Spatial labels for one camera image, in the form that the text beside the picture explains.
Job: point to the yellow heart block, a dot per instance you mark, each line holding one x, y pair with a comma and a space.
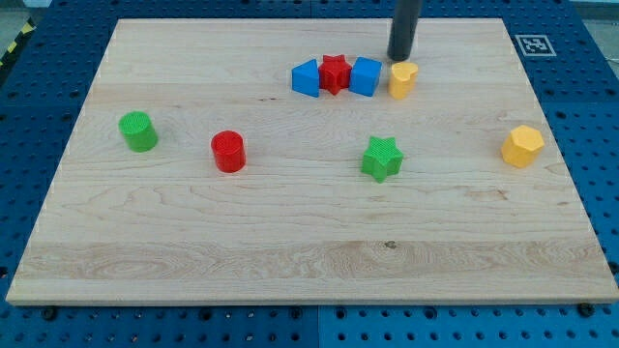
402, 79

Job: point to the yellow hexagon block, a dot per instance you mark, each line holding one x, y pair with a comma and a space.
522, 146

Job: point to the wooden board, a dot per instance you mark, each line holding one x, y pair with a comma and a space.
300, 223

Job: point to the green star block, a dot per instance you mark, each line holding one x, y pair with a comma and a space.
382, 158

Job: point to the red cylinder block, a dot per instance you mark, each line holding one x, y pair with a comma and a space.
229, 151

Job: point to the blue triangle block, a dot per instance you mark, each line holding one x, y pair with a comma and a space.
305, 79

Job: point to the red star block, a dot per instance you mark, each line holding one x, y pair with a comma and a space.
334, 73

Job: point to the blue cube block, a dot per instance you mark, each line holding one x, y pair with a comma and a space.
364, 76

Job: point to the green cylinder block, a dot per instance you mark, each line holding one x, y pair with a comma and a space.
138, 131

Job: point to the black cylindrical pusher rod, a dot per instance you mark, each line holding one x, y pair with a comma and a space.
403, 29

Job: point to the white fiducial marker tag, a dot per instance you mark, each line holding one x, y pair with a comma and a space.
535, 45

